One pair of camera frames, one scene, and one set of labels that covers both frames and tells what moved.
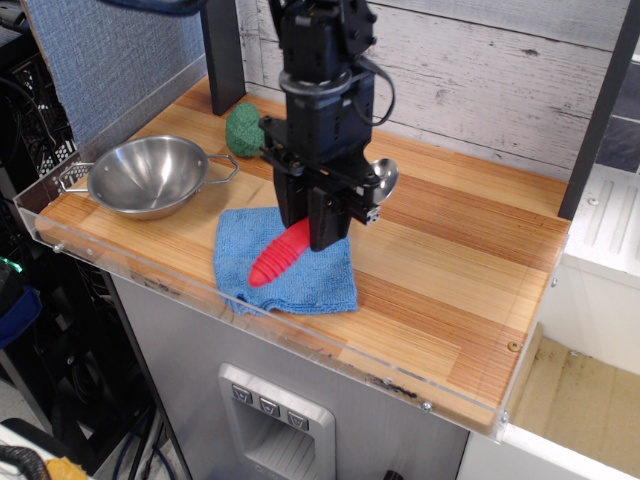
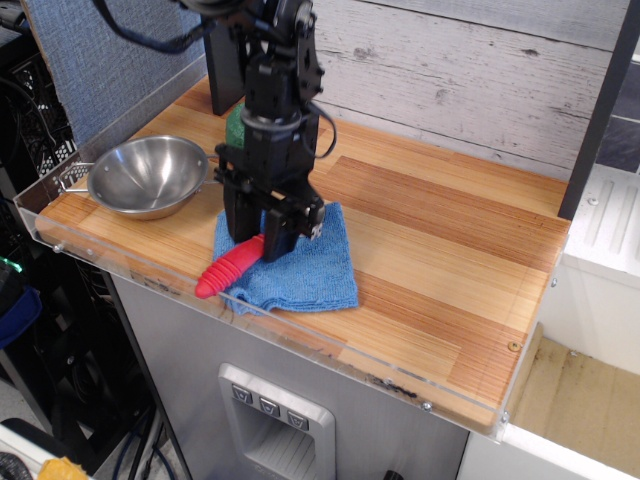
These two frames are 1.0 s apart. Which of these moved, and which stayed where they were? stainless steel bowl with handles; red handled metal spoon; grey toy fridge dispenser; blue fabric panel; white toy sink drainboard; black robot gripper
Moved: black robot gripper; red handled metal spoon
Stayed: grey toy fridge dispenser; white toy sink drainboard; stainless steel bowl with handles; blue fabric panel
